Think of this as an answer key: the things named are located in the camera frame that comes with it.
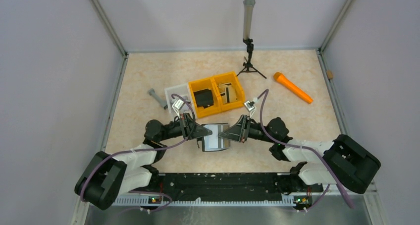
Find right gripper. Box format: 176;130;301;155
218;114;276;143

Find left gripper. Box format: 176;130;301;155
158;112;211;141

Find white credit card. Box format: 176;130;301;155
203;124;228;152

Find black leather card holder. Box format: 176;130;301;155
197;123;231;152

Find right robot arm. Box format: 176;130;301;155
218;115;381;194

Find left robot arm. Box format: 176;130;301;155
74;113;212;210

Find black cards stack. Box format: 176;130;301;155
194;89;214;109

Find beige striped cards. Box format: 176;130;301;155
218;83;237;104

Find yellow bin with black cards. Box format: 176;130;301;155
188;77;221;118

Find yellow bin with beige cards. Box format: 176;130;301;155
213;72;245;112

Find white plastic bin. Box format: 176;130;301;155
164;83;196;117

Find grey plastic bolt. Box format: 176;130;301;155
148;88;168;110

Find black mini tripod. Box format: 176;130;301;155
236;39;267;79

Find orange toy microphone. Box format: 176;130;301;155
273;72;313;104

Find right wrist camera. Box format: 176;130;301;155
244;101;258;113

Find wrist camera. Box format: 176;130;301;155
172;99;185;112
244;101;258;113

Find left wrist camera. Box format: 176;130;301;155
172;99;185;112

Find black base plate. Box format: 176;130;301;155
139;172;323;202

